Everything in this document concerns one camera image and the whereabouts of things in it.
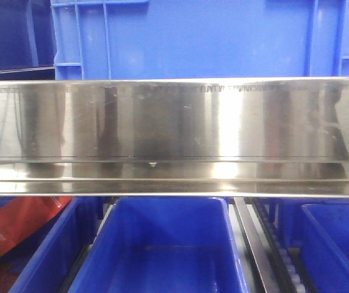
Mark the stainless steel shelf rail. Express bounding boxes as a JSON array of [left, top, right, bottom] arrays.
[[0, 77, 349, 198]]

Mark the large blue crate upper shelf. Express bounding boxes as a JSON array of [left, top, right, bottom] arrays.
[[51, 1, 349, 79]]

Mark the dark blue crate upper left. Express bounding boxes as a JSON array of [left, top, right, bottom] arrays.
[[0, 1, 55, 80]]

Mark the blue bin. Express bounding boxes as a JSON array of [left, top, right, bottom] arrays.
[[277, 199, 349, 292], [0, 197, 103, 292], [70, 197, 248, 292]]

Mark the white roller track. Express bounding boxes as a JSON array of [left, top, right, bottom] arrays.
[[253, 200, 307, 293]]

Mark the blue bin lower centre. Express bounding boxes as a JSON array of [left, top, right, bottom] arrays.
[[70, 197, 248, 292]]

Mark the steel divider rail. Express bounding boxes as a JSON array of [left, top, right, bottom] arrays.
[[234, 197, 281, 293]]

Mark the blue bin lower right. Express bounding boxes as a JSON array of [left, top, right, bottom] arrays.
[[277, 199, 349, 292]]

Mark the red packet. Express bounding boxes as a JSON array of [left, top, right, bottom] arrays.
[[0, 197, 73, 257]]

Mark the blue bin lower left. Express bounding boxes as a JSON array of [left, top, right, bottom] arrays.
[[0, 197, 103, 292]]

